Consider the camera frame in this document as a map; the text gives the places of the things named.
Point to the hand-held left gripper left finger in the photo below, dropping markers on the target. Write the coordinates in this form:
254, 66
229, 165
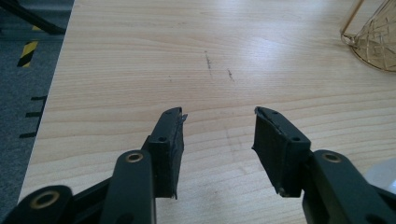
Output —
165, 155

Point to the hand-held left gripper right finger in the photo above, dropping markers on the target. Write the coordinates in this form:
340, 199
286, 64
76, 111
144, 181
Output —
280, 152

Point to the white toothpaste tube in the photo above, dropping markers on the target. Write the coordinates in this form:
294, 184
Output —
384, 175

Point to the amber glass cup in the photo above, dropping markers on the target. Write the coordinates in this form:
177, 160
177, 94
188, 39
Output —
375, 43

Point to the black floor tape mark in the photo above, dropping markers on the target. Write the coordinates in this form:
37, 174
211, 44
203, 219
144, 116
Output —
28, 135
39, 98

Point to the yellow-black floor tape strip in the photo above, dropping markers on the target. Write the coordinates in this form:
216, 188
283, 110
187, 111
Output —
28, 53

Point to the black slanted stand brace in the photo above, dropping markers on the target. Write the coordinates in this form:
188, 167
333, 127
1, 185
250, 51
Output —
34, 20

